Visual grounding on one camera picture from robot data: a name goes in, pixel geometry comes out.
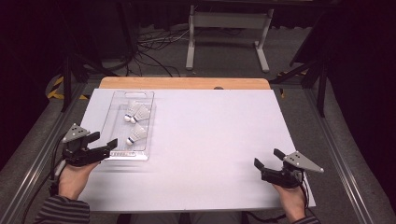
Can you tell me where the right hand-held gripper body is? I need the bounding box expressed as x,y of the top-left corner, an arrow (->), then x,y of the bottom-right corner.
260,150 -> 325,189

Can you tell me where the bundle of floor cables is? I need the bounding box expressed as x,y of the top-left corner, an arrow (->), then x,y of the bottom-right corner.
125,26 -> 191,78

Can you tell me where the aluminium floor rail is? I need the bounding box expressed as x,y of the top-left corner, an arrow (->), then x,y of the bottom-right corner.
303,88 -> 375,224
0,81 -> 92,224

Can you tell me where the clear plastic bin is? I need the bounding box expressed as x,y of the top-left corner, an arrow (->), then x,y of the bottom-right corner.
95,90 -> 158,162

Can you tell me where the white table board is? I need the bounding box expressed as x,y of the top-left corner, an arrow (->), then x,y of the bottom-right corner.
78,88 -> 317,214

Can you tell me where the hand-held gripper cable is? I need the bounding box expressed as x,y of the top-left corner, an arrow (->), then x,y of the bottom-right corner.
20,136 -> 68,224
300,172 -> 312,209

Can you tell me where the person's left hand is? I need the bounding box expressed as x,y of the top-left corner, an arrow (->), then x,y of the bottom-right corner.
57,161 -> 100,201

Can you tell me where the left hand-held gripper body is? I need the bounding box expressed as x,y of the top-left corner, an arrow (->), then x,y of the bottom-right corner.
61,122 -> 112,168

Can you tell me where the white metal stand frame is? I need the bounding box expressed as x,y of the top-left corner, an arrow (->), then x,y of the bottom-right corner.
185,4 -> 276,74

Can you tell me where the person's right hand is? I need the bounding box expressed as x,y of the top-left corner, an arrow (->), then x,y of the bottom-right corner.
272,183 -> 308,224

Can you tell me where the right hand-held gripper cable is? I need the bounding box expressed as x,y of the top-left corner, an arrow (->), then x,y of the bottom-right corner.
300,172 -> 312,209

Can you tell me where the left hand-held gripper cable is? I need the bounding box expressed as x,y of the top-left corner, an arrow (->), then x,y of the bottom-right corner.
20,136 -> 68,224

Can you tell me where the black tripod stand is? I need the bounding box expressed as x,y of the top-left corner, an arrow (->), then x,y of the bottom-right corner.
269,59 -> 329,119
60,50 -> 120,113

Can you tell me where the yellow black floor tape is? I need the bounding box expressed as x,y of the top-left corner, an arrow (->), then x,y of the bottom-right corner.
46,76 -> 90,101

